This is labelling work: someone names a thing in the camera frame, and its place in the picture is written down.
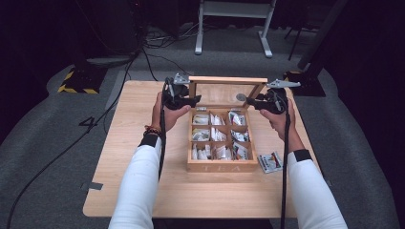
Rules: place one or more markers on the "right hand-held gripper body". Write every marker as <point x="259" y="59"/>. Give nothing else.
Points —
<point x="276" y="101"/>

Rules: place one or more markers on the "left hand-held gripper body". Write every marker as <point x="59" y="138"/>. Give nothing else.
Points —
<point x="175" y="95"/>

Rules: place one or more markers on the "group of tea bag packets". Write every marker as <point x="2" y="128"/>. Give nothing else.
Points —
<point x="219" y="135"/>

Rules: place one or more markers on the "single tea bag sachet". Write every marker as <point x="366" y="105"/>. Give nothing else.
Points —
<point x="270" y="162"/>

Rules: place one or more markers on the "wooden tea box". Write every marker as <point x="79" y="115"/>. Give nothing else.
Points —
<point x="223" y="165"/>

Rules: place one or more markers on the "person's left hand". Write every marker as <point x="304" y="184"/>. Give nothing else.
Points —
<point x="167" y="117"/>

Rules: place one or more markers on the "person's right hand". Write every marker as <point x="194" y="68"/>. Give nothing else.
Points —
<point x="285" y="125"/>

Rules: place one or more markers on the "black stand with striped base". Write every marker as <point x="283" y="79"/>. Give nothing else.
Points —
<point x="82" y="81"/>
<point x="307" y="87"/>

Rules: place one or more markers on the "dark tripod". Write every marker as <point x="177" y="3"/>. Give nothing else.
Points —
<point x="297" y="38"/>

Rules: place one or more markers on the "grey tape strip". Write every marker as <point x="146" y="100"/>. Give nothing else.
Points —
<point x="92" y="186"/>
<point x="328" y="183"/>

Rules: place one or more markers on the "white metal table frame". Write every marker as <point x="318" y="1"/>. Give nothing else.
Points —
<point x="234" y="9"/>

